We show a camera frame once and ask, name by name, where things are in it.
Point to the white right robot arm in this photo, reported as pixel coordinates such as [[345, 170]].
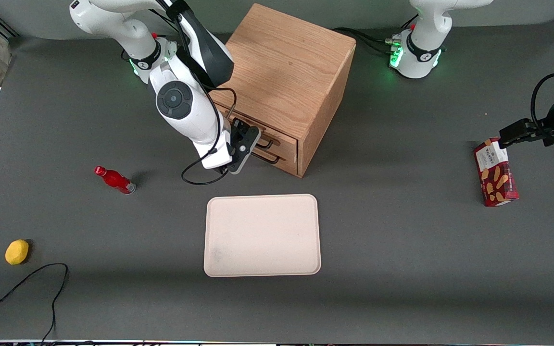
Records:
[[190, 110]]

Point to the oak wooden drawer cabinet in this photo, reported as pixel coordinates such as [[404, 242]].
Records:
[[286, 62]]

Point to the red cookie box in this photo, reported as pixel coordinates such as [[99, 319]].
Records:
[[496, 178]]

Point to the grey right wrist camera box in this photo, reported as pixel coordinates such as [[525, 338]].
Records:
[[247, 149]]

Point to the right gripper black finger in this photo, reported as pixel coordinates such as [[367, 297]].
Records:
[[239, 124], [220, 169]]

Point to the cream plastic tray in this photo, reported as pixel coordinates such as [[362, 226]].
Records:
[[262, 235]]

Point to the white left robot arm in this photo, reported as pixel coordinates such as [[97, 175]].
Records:
[[421, 48]]

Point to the red plastic bottle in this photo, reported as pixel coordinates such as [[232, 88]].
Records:
[[115, 180]]

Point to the yellow lemon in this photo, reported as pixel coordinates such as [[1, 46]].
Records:
[[17, 252]]

